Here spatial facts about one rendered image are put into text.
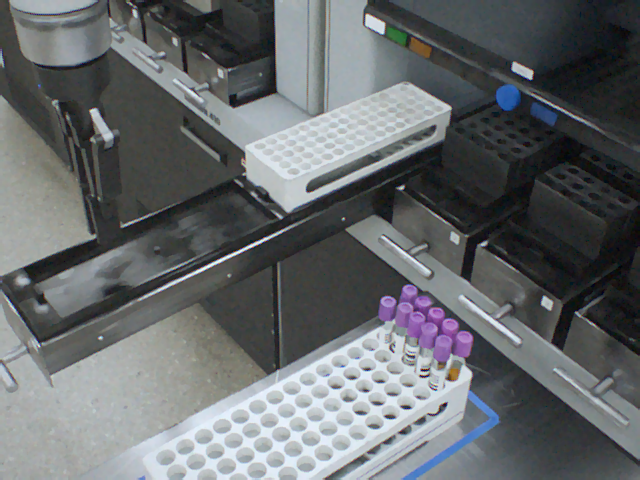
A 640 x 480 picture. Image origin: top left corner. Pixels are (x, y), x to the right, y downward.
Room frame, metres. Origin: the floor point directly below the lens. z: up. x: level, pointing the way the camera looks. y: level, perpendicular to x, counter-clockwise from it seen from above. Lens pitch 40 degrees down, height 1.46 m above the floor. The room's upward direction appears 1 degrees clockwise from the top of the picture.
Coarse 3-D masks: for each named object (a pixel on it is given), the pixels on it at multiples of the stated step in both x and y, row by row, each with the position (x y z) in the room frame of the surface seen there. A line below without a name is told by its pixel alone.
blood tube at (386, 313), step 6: (384, 300) 0.54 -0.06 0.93; (390, 300) 0.54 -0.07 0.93; (384, 306) 0.53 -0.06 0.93; (390, 306) 0.53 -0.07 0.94; (378, 312) 0.54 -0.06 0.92; (384, 312) 0.53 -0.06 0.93; (390, 312) 0.53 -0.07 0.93; (384, 318) 0.53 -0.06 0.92; (390, 318) 0.53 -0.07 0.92; (384, 324) 0.53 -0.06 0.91; (390, 324) 0.53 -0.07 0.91; (384, 330) 0.53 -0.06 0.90; (390, 330) 0.53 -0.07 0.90; (378, 336) 0.54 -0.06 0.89; (384, 336) 0.53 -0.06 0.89; (390, 336) 0.53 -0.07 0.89; (384, 342) 0.53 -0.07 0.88; (378, 360) 0.54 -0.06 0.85; (384, 360) 0.53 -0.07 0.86
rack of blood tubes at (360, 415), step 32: (352, 352) 0.53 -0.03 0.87; (384, 352) 0.52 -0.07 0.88; (288, 384) 0.48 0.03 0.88; (320, 384) 0.48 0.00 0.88; (352, 384) 0.48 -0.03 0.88; (384, 384) 0.48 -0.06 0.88; (416, 384) 0.48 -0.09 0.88; (448, 384) 0.48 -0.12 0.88; (224, 416) 0.44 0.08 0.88; (256, 416) 0.44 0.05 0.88; (288, 416) 0.45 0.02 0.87; (320, 416) 0.45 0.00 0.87; (352, 416) 0.45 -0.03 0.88; (384, 416) 0.49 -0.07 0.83; (416, 416) 0.45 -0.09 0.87; (448, 416) 0.48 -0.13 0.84; (160, 448) 0.41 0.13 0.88; (192, 448) 0.42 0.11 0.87; (224, 448) 0.41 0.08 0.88; (256, 448) 0.42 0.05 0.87; (288, 448) 0.42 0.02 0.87; (320, 448) 0.41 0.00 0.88; (352, 448) 0.41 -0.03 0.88; (384, 448) 0.44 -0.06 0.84
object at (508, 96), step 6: (498, 90) 0.85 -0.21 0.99; (504, 90) 0.84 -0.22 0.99; (510, 90) 0.83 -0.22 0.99; (516, 90) 0.84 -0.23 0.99; (498, 96) 0.84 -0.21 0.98; (504, 96) 0.84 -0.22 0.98; (510, 96) 0.83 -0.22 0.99; (516, 96) 0.83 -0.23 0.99; (498, 102) 0.84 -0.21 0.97; (504, 102) 0.84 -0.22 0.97; (510, 102) 0.83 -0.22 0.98; (516, 102) 0.83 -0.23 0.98; (504, 108) 0.84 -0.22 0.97; (510, 108) 0.83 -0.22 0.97
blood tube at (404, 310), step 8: (400, 304) 0.53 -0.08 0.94; (408, 304) 0.53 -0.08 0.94; (400, 312) 0.52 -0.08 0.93; (408, 312) 0.52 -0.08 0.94; (400, 320) 0.52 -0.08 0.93; (408, 320) 0.52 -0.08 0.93; (400, 328) 0.52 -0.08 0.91; (400, 336) 0.52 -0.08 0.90; (400, 344) 0.52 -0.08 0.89; (392, 352) 0.53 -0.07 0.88; (400, 352) 0.52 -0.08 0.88
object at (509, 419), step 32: (320, 352) 0.58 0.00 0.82; (480, 352) 0.58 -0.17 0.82; (256, 384) 0.53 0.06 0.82; (480, 384) 0.54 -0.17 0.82; (512, 384) 0.54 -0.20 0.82; (192, 416) 0.49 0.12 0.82; (480, 416) 0.49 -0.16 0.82; (512, 416) 0.50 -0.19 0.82; (544, 416) 0.50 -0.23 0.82; (576, 416) 0.50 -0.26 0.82; (128, 448) 0.45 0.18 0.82; (416, 448) 0.46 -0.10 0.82; (448, 448) 0.46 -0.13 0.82; (480, 448) 0.46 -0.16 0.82; (512, 448) 0.46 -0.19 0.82; (544, 448) 0.46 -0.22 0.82; (576, 448) 0.46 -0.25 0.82; (608, 448) 0.46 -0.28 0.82
